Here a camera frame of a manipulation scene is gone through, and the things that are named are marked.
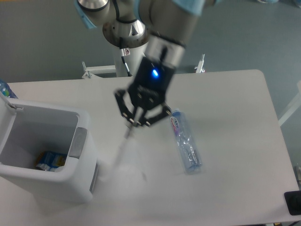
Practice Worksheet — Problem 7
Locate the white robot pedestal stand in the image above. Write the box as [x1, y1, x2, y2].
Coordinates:
[81, 17, 207, 80]

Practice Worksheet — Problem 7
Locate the white open trash can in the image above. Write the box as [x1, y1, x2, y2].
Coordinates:
[0, 96, 98, 203]

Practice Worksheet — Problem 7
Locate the white frame at right edge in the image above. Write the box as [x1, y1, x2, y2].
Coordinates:
[278, 81, 301, 126]

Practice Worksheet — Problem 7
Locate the white paper tissue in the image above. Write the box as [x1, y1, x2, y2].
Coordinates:
[99, 126, 147, 182]

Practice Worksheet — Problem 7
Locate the blue snack wrapper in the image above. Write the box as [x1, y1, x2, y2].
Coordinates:
[34, 151, 67, 172]

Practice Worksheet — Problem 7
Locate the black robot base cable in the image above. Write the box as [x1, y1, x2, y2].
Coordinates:
[119, 37, 133, 77]

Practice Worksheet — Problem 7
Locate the blue bottle at left edge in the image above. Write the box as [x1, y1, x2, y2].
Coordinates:
[0, 79, 18, 99]

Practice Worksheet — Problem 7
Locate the clear plastic water bottle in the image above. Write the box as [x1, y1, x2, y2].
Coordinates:
[169, 108, 202, 175]

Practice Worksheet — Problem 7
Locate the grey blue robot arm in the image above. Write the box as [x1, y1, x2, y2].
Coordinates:
[74, 0, 216, 127]

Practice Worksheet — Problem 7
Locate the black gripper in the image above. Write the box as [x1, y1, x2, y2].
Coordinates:
[114, 57, 175, 127]

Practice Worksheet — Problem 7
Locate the black device at table corner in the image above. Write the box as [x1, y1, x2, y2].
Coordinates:
[284, 190, 301, 216]

